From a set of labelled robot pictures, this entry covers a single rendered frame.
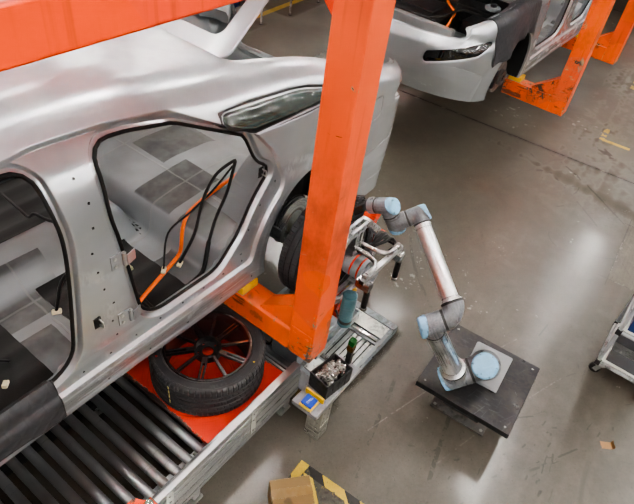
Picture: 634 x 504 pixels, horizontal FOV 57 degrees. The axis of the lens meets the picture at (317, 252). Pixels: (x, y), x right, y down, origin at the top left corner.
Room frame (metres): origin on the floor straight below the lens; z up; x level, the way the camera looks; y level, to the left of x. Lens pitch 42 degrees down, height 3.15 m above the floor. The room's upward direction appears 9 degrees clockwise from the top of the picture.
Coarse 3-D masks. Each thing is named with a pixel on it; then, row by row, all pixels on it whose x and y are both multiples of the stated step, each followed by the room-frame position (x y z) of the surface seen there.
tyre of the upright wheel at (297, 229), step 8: (304, 216) 2.53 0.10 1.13; (360, 216) 2.67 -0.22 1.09; (296, 224) 2.49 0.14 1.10; (296, 232) 2.46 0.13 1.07; (368, 232) 2.80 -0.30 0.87; (288, 240) 2.43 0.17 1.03; (296, 240) 2.42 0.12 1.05; (288, 248) 2.41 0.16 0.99; (296, 248) 2.40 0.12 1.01; (280, 256) 2.40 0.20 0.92; (288, 256) 2.39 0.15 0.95; (296, 256) 2.37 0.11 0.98; (280, 264) 2.39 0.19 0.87; (288, 264) 2.37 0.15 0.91; (296, 264) 2.35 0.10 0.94; (280, 272) 2.39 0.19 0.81; (288, 272) 2.36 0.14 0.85; (296, 272) 2.34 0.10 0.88; (280, 280) 2.42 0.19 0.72; (288, 280) 2.37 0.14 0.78; (296, 280) 2.33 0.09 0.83; (344, 280) 2.65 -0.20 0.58
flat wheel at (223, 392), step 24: (216, 312) 2.28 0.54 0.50; (192, 336) 2.23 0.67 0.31; (216, 336) 2.28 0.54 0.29; (240, 336) 2.22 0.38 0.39; (168, 360) 2.03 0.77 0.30; (192, 360) 1.93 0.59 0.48; (216, 360) 1.95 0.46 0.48; (240, 360) 1.98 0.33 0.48; (264, 360) 2.04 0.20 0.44; (168, 384) 1.74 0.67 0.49; (192, 384) 1.76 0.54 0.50; (216, 384) 1.78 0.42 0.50; (240, 384) 1.81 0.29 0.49; (192, 408) 1.71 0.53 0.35; (216, 408) 1.73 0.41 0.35
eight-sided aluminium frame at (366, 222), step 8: (352, 224) 2.55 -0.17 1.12; (360, 224) 2.60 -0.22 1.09; (368, 224) 2.59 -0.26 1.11; (376, 224) 2.68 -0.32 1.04; (352, 232) 2.48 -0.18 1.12; (360, 232) 2.52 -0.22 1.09; (376, 232) 2.70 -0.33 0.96; (368, 240) 2.74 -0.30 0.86; (352, 280) 2.62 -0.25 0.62; (352, 288) 2.58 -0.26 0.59; (336, 296) 2.46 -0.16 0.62
